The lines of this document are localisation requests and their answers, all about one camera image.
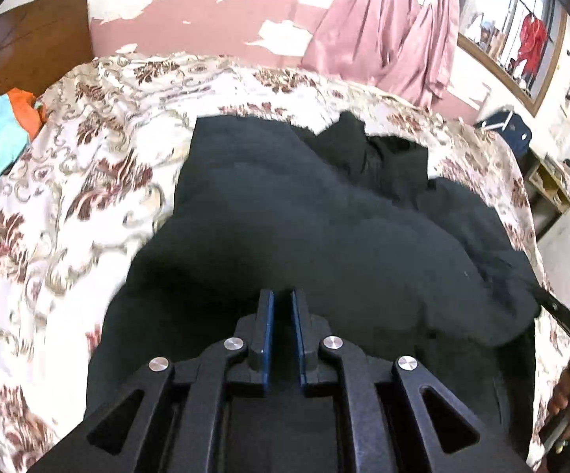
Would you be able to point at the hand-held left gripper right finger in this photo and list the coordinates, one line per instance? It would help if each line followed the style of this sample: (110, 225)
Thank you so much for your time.
(297, 342)

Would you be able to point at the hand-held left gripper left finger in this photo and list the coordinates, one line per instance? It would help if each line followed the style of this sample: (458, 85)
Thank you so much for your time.
(265, 340)

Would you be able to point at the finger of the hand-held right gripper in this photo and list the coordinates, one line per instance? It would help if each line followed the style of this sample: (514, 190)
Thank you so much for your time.
(563, 316)

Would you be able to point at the black garment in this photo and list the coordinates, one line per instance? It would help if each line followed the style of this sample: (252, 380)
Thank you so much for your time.
(314, 226)

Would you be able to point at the wooden desk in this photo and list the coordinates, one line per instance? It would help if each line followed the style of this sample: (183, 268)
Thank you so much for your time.
(548, 185)

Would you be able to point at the blue backpack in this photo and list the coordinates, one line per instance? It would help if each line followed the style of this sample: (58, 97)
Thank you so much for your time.
(511, 130)

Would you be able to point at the floral bedspread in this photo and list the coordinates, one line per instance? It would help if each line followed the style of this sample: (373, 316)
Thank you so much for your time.
(93, 167)

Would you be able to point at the red hanging garment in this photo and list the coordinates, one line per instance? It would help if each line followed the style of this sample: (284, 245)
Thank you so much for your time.
(532, 39)

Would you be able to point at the pink curtain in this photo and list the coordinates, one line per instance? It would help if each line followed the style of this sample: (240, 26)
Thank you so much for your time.
(358, 24)
(430, 54)

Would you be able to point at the wooden framed window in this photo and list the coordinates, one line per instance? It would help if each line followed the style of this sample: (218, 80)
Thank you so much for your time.
(499, 15)

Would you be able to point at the wooden headboard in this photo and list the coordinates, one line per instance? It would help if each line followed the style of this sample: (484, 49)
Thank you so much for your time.
(28, 44)

